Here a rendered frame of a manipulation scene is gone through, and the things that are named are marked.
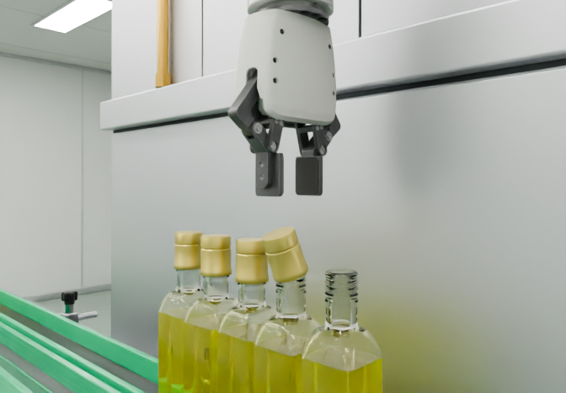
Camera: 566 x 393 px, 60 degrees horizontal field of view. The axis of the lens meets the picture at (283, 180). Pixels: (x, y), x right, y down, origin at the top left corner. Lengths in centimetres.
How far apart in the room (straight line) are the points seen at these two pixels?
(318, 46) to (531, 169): 23
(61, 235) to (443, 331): 630
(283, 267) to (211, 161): 38
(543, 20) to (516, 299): 25
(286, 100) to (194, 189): 44
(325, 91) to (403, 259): 20
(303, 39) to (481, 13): 18
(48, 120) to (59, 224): 127
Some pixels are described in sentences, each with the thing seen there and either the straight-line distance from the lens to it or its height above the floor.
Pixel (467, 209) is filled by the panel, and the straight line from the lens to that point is 51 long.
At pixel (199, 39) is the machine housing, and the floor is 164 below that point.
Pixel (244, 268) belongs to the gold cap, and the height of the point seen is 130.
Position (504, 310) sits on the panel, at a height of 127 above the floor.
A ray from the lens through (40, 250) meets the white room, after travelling 661.
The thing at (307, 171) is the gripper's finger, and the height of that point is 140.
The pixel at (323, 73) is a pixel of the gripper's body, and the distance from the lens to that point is 49.
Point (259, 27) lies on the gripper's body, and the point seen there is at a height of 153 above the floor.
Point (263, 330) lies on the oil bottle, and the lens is 49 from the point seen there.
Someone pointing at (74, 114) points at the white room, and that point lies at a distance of 677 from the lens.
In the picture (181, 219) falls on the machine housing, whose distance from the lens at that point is 89.
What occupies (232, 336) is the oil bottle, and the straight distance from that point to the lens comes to 52.
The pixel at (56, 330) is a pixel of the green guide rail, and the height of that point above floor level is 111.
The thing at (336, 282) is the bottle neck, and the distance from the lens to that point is 44.
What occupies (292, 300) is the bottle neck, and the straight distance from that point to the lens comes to 48.
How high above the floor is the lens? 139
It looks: level
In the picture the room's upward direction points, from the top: straight up
